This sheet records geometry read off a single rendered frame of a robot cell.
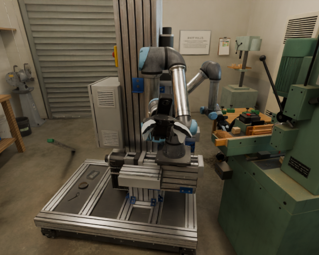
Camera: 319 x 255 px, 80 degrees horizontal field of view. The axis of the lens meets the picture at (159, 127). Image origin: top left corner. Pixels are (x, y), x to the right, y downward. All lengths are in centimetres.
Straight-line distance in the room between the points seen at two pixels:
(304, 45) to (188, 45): 307
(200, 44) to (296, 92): 328
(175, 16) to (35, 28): 252
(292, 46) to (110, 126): 117
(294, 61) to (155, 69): 74
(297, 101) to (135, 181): 95
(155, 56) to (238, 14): 362
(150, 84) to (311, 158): 88
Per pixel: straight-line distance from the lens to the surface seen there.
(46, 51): 431
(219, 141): 122
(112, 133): 139
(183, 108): 89
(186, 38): 413
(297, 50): 128
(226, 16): 442
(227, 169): 153
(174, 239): 158
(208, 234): 189
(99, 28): 404
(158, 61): 101
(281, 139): 116
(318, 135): 115
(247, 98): 374
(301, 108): 108
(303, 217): 128
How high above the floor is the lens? 148
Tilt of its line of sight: 24 degrees down
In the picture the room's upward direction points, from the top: straight up
